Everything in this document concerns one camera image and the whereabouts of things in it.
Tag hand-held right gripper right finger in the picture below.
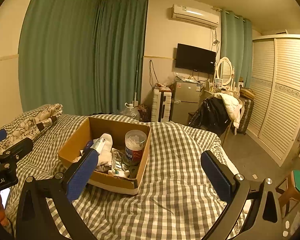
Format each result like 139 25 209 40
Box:
201 151 283 240

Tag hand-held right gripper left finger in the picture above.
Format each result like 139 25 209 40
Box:
15 148 100 240

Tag brown cardboard box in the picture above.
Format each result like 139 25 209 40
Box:
58 116 152 196

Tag blue tissue packet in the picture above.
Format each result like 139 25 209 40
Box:
84 140 108 153

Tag white plush bear toy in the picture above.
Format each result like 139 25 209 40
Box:
107 169 131 180

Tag white socks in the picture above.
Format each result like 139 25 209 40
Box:
96 133 114 167

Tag clear plastic swab jar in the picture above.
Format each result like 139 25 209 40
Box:
124 129 148 167

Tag person's left hand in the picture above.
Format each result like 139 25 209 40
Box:
0 194 9 228

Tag floral pillow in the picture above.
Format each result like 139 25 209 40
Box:
0 103 63 155

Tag checkered bed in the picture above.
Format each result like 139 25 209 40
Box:
0 105 246 240

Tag black jacket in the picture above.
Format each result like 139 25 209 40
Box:
189 96 232 135

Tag plaid suitcase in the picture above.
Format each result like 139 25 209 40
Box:
236 97 255 135

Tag white padded jacket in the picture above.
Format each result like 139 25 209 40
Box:
214 92 243 128

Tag wooden stool green seat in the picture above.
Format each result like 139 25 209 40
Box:
276 169 300 217

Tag large clear water bottle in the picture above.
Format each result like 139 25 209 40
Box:
120 102 140 121

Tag silver small fridge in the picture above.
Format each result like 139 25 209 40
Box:
170 79 202 125

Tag dark red patterned bag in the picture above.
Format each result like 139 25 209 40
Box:
136 105 151 122

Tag straw hat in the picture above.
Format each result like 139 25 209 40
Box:
240 88 256 99

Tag white ribbed suitcase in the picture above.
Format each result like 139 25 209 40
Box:
151 89 172 123

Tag white louvred wardrobe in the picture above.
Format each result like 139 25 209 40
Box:
247 34 300 167

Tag white oval mirror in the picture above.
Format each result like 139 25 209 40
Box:
216 57 235 85

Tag white pole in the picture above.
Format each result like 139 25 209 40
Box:
133 54 141 108

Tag wide green curtain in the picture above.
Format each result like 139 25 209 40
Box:
18 0 149 117

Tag narrow green curtain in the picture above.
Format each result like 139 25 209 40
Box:
220 10 253 90

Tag white air conditioner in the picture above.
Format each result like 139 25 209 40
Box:
171 4 220 28

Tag black wall television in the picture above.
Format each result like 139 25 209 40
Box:
175 43 217 75

